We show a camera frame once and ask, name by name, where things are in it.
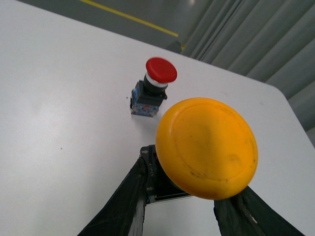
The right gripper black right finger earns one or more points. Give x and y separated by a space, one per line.
246 214

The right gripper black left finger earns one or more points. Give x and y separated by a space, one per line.
124 213

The red mushroom push button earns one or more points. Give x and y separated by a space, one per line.
149 93

